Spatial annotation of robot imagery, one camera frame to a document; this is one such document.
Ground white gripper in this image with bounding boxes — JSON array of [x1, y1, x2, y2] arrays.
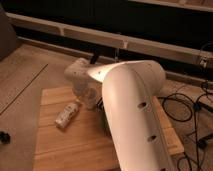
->
[[72, 80, 99, 110]]

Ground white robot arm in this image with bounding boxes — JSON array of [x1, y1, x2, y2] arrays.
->
[[65, 58, 175, 171]]

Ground dark green ceramic cup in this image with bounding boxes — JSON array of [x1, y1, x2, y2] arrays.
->
[[101, 111, 109, 132]]

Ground black and white sponge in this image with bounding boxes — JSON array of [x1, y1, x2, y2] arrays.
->
[[97, 97, 104, 111]]

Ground small white plastic bottle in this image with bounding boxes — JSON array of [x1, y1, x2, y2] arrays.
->
[[55, 101, 81, 129]]

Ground wooden table board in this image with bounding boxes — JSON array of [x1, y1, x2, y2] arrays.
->
[[32, 85, 185, 171]]

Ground black floor object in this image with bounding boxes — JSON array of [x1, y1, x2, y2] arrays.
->
[[0, 131, 11, 144]]

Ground white shelf rail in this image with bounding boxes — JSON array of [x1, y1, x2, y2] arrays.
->
[[6, 12, 213, 64]]

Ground black floor cables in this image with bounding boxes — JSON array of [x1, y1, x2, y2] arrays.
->
[[158, 41, 213, 171]]

